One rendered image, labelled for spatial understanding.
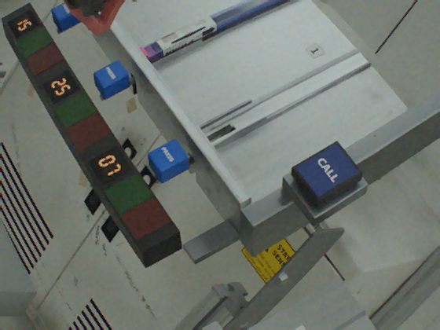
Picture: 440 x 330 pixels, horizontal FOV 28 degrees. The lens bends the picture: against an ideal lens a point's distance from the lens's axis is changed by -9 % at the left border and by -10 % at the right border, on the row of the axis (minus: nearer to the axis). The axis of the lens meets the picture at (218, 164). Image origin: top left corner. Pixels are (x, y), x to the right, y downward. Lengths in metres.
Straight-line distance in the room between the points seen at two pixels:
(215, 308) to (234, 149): 0.15
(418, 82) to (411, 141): 2.04
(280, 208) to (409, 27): 2.19
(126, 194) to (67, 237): 0.61
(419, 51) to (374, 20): 0.21
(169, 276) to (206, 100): 0.46
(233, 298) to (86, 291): 0.59
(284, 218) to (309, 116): 0.10
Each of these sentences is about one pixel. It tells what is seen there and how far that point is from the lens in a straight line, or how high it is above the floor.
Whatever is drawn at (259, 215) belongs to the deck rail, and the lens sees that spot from 0.83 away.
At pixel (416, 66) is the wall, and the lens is 2.96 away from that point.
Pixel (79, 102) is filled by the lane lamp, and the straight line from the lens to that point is 0.93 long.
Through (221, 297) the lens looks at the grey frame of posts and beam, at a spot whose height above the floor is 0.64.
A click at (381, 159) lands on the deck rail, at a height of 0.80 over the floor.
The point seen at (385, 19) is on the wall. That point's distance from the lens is 3.04.
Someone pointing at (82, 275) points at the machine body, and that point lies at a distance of 1.45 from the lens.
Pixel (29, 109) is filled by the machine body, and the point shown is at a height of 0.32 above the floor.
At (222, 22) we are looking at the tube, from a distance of 0.95.
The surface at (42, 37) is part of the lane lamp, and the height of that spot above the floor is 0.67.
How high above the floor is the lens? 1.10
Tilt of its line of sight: 26 degrees down
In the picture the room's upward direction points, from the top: 39 degrees clockwise
